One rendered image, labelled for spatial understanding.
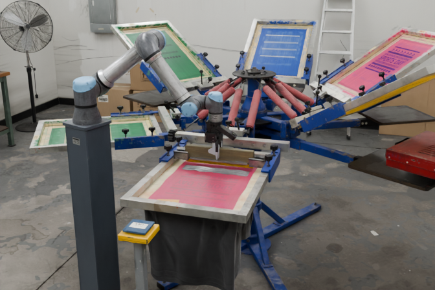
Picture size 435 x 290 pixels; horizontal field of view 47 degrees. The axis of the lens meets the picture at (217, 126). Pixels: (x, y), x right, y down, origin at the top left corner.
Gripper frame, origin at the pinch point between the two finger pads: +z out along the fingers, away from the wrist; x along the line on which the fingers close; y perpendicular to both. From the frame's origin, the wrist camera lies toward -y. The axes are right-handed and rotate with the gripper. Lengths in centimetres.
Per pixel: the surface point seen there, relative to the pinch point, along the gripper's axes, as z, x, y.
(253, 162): 0.6, 2.6, -19.4
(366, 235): 101, -122, -84
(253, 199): 2, 44, -29
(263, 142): -2.7, -21.8, -20.0
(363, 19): -41, -413, -65
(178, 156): 1.3, 2.7, 22.4
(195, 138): -1.5, -21.8, 21.3
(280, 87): -23, -79, -19
